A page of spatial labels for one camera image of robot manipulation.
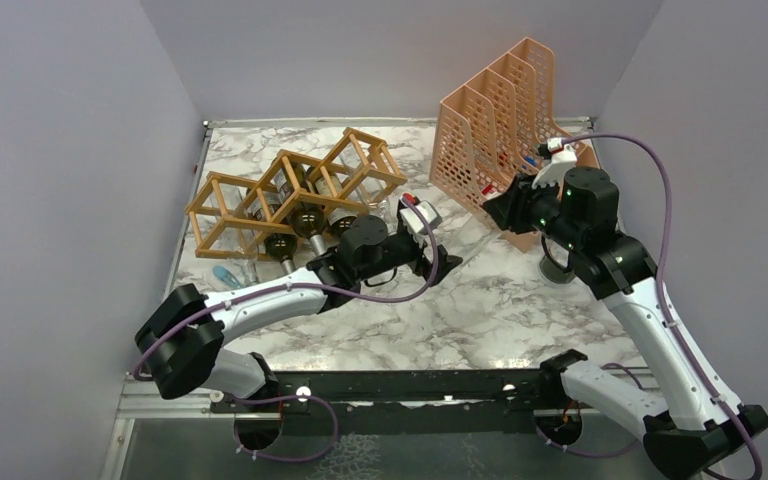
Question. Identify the green wine bottle white label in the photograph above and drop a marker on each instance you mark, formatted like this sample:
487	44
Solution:
339	220

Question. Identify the clear round glass bottle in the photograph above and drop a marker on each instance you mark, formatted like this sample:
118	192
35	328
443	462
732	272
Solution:
554	272

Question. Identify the clear tall glass bottle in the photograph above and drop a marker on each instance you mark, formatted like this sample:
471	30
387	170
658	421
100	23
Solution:
234	240

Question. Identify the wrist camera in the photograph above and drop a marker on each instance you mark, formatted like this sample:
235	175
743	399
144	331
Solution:
560	158
418	216

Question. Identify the blue white sticker disc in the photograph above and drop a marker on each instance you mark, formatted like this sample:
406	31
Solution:
227	278

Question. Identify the dark wine bottle black neck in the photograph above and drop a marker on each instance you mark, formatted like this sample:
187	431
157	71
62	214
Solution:
307	219

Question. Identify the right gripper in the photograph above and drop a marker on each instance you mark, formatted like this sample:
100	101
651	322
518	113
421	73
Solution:
510	208

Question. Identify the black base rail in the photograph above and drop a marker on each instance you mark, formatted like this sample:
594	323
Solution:
514	401

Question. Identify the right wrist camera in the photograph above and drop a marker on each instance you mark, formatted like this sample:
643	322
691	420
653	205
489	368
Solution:
560	158

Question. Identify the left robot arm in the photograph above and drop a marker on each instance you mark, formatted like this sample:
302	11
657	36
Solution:
183	343

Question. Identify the green wine bottle silver neck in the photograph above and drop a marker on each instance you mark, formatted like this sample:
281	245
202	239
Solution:
278	246

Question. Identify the orange plastic file organizer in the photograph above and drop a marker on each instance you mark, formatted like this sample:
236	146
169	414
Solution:
487	131

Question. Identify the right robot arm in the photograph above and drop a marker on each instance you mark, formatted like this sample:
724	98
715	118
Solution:
697	420

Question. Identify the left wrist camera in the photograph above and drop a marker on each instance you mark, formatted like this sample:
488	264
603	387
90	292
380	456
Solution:
418	216

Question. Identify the wooden wine rack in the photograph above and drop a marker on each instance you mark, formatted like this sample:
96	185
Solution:
209	218

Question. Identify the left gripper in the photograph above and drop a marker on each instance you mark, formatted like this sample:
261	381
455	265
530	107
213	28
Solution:
419	263

